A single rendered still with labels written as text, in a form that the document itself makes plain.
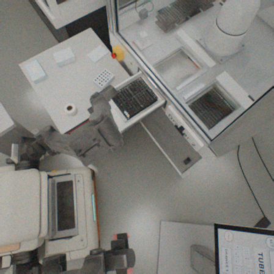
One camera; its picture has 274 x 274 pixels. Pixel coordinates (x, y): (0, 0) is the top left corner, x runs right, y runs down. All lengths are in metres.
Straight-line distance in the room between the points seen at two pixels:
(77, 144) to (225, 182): 1.84
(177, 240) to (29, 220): 1.48
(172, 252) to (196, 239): 0.21
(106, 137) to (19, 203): 0.36
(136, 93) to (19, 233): 0.91
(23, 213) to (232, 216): 1.80
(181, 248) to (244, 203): 0.66
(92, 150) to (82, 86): 1.02
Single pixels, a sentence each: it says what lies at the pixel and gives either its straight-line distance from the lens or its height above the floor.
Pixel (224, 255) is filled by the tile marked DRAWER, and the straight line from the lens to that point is 1.22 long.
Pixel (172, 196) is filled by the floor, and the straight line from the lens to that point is 2.17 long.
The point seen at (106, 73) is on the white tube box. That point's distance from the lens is 1.60.
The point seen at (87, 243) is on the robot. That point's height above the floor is 0.28.
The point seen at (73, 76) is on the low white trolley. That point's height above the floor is 0.76.
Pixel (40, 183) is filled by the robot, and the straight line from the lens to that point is 0.89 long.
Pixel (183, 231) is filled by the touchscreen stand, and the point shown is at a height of 0.04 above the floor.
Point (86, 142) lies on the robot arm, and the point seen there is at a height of 1.56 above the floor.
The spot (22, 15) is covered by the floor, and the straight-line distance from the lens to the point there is 3.30.
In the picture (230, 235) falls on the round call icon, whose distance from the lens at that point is 1.20.
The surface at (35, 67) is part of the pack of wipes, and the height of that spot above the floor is 0.81.
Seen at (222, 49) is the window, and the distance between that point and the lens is 0.84.
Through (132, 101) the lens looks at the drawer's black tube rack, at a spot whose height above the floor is 0.90.
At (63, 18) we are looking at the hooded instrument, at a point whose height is 0.87.
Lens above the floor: 2.14
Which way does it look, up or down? 66 degrees down
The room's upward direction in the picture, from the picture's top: 3 degrees clockwise
